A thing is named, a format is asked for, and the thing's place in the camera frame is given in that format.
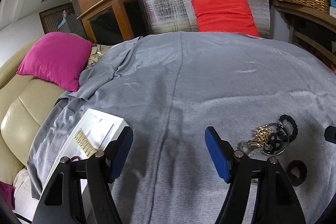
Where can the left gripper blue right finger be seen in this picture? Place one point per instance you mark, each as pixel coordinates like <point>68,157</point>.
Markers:
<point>276,200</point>

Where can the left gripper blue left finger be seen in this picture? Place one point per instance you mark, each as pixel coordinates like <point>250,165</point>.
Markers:
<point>62,202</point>

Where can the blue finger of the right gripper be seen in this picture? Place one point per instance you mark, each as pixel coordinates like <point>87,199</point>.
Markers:
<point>330,134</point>

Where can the black ring bangle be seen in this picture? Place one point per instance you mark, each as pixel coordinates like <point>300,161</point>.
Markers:
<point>276,144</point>

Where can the gold hair comb clip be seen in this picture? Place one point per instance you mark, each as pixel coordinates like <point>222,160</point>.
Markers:
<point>85,144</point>

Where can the gold brooch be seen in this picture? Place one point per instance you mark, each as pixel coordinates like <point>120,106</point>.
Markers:
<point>262,134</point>

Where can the white jewelry tray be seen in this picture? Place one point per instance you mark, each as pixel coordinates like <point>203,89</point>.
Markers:
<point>70,134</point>

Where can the white fluffy towel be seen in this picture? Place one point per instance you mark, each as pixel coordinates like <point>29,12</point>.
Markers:
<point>25,204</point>

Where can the maroon cloth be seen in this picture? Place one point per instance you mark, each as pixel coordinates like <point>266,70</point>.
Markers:
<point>7,192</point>

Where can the grey blanket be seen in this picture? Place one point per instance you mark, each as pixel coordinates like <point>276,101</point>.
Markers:
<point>169,88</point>

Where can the beige leather sofa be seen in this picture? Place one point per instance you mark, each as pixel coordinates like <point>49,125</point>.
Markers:
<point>26,102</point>

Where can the magenta pillow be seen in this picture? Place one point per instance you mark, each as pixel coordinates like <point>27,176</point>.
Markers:
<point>58,58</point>

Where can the small red pillow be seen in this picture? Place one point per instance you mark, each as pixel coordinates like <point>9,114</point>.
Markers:
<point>234,16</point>

